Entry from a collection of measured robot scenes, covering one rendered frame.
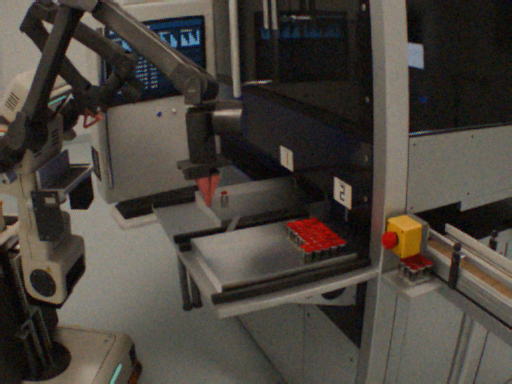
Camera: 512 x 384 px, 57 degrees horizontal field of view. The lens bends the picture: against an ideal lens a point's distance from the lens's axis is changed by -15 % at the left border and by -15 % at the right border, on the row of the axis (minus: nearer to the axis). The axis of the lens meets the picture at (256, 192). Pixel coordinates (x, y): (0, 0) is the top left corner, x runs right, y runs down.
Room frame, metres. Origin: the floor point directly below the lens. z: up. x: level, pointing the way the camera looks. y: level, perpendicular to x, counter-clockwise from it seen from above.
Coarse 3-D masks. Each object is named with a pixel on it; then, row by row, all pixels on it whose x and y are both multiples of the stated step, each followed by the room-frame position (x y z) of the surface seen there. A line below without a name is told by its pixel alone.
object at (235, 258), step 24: (192, 240) 1.26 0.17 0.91; (216, 240) 1.29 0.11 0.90; (240, 240) 1.31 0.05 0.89; (264, 240) 1.31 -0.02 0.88; (216, 264) 1.19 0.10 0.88; (240, 264) 1.18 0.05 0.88; (264, 264) 1.18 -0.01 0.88; (288, 264) 1.17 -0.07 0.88; (312, 264) 1.10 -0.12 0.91; (336, 264) 1.12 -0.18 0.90; (216, 288) 1.07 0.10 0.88
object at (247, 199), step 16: (288, 176) 1.74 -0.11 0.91; (240, 192) 1.67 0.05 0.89; (256, 192) 1.68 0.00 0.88; (272, 192) 1.68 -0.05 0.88; (288, 192) 1.67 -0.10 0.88; (304, 192) 1.66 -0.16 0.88; (208, 208) 1.49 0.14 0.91; (224, 208) 1.55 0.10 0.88; (240, 208) 1.55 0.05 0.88; (256, 208) 1.54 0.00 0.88; (272, 208) 1.54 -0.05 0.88; (288, 208) 1.45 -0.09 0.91; (304, 208) 1.47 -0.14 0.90; (320, 208) 1.49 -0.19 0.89; (224, 224) 1.39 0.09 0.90
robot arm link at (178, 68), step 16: (80, 0) 1.20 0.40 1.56; (96, 0) 1.18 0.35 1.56; (96, 16) 1.20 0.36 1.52; (112, 16) 1.19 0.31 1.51; (128, 16) 1.18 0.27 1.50; (128, 32) 1.16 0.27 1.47; (144, 32) 1.15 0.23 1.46; (144, 48) 1.13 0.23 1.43; (160, 48) 1.12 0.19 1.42; (160, 64) 1.11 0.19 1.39; (176, 64) 1.09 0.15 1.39; (192, 64) 1.10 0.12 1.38; (176, 80) 1.08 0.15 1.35; (208, 80) 1.07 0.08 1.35; (208, 96) 1.08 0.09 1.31
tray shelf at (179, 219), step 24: (168, 216) 1.51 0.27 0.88; (192, 216) 1.51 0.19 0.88; (312, 216) 1.47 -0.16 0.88; (336, 216) 1.46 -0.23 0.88; (360, 240) 1.29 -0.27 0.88; (192, 264) 1.19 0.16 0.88; (288, 288) 1.06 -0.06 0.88; (312, 288) 1.05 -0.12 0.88; (336, 288) 1.07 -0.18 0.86; (216, 312) 0.98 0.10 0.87; (240, 312) 0.99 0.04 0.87
